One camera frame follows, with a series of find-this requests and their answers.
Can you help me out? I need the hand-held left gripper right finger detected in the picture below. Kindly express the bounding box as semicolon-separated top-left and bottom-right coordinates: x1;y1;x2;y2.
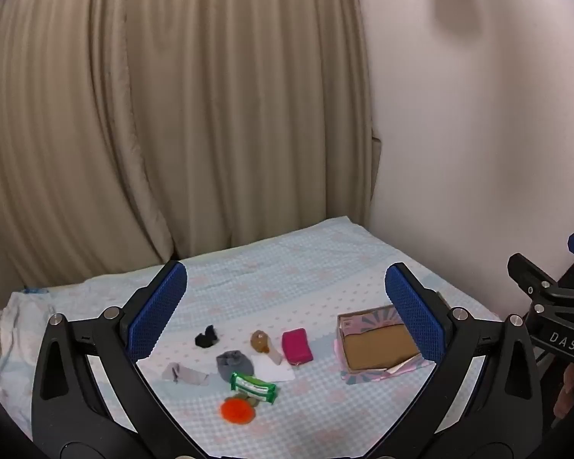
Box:
368;262;541;459

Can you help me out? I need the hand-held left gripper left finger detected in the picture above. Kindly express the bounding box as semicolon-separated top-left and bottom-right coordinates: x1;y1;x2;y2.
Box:
31;260;206;459

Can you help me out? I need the cardboard box with pink lining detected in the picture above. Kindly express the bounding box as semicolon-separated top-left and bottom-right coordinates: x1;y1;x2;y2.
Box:
335;303;436;386

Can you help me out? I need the black sock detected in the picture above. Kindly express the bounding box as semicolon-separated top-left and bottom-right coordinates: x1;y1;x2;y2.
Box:
194;325;220;349

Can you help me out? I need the light grey sock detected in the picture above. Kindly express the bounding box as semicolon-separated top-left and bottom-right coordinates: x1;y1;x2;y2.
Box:
161;362;211;387

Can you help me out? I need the dark grey plush ball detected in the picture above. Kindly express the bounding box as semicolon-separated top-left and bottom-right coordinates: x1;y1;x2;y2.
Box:
215;350;254;378

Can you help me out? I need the brown plush toy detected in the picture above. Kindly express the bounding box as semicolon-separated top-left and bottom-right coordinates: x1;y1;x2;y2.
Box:
250;330;284;365

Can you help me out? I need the green snack packet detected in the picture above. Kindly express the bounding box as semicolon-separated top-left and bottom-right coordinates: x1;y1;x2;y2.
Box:
228;372;278;405

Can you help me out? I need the pink fabric pouch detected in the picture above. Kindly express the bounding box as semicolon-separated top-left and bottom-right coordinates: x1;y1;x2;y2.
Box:
281;328;313;363

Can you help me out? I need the orange pom-pom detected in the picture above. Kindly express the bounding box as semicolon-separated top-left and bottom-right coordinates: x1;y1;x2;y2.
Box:
220;398;258;425

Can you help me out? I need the person's right hand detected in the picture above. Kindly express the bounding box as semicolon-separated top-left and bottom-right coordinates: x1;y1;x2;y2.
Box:
555;362;574;424

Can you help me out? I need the white paper sheet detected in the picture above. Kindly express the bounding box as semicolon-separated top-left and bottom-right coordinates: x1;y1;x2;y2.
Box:
251;354;296;384

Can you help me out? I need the light blue checked bed sheet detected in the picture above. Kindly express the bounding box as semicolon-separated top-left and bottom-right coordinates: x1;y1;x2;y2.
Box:
0;215;503;459

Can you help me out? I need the white patterned quilt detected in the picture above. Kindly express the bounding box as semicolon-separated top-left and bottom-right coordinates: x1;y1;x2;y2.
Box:
0;291;58;393

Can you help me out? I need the beige curtain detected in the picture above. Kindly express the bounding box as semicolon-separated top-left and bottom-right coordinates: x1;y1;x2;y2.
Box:
0;0;378;288

